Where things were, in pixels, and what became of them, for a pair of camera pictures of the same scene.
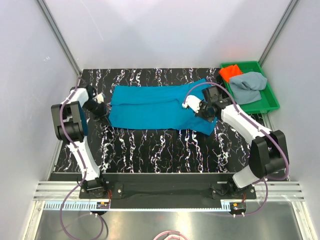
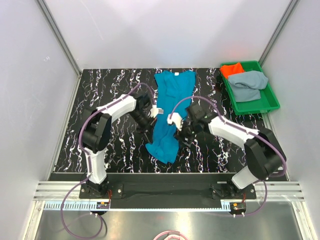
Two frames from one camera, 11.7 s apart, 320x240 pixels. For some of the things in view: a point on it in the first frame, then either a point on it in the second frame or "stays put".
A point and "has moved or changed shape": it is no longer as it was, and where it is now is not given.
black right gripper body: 203,111 -> 188,131
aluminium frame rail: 66,190 stays put
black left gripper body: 98,110 -> 145,123
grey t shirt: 245,88 stays put
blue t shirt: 158,106 has moved or changed shape
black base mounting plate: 215,190 stays put
